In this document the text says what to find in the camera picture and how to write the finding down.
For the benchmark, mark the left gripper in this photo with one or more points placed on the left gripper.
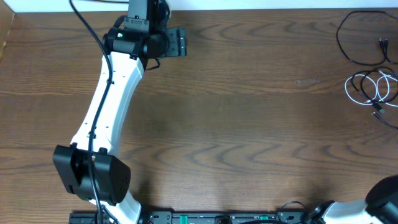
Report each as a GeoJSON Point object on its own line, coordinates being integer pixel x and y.
{"type": "Point", "coordinates": [179, 41]}

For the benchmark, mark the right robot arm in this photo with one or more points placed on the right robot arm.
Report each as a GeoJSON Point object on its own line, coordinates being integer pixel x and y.
{"type": "Point", "coordinates": [379, 207]}

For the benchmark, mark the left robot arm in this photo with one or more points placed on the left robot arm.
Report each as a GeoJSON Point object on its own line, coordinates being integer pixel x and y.
{"type": "Point", "coordinates": [90, 167]}

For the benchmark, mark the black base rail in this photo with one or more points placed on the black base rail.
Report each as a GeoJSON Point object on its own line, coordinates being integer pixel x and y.
{"type": "Point", "coordinates": [169, 217]}

